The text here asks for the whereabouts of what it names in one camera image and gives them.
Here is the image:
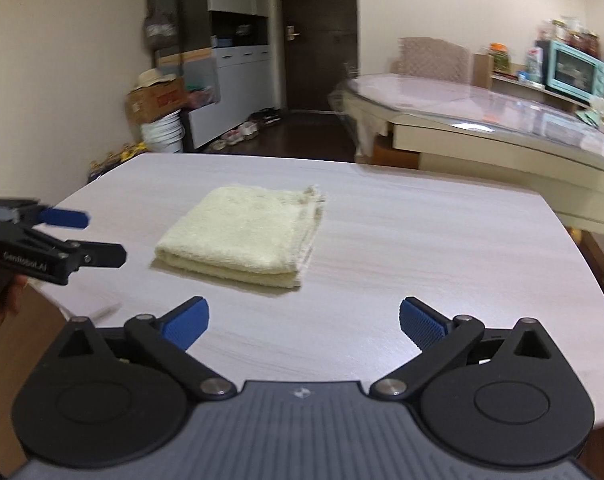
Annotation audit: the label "flat brown cardboard sheet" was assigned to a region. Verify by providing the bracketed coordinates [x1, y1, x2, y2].
[0, 285, 74, 477]

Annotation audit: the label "straw hat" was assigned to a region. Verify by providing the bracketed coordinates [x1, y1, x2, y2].
[133, 66, 179, 89]

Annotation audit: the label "hanging grey bag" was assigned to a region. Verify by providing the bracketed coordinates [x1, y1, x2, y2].
[143, 0, 184, 52]

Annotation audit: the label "cluster of food jars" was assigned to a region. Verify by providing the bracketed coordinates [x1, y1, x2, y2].
[533, 16, 601, 59]

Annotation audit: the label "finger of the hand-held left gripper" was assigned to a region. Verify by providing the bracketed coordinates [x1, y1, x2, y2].
[12, 204, 91, 229]
[27, 231, 128, 272]

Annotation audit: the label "yellow snack packets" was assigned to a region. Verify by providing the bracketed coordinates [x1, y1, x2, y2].
[88, 141, 149, 173]

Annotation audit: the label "teal toaster oven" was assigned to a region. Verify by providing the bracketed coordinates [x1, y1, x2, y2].
[546, 39, 604, 102]

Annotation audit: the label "row of shoes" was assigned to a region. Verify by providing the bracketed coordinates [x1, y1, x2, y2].
[203, 106, 284, 154]

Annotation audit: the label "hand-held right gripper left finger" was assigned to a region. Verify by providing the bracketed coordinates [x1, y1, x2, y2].
[57, 295, 237, 402]

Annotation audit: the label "dark brown door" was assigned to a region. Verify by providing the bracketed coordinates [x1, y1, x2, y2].
[276, 0, 359, 114]

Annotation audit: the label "chair with patterned back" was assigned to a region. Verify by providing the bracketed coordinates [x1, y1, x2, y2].
[396, 36, 472, 84]

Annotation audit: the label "brown cardboard box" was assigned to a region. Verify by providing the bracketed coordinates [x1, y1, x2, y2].
[126, 76, 189, 127]

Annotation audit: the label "white and dark cabinet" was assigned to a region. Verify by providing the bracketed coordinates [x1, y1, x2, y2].
[146, 0, 284, 152]

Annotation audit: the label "glass-topped cream table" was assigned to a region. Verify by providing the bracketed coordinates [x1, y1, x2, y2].
[331, 71, 604, 239]

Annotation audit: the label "cream sideboard shelf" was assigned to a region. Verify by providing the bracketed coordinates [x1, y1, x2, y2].
[488, 71, 594, 109]

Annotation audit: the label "cream terry towel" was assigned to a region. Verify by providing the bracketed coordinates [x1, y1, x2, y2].
[153, 184, 328, 290]

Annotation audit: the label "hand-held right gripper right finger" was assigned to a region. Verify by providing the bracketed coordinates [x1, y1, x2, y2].
[369, 296, 554, 402]

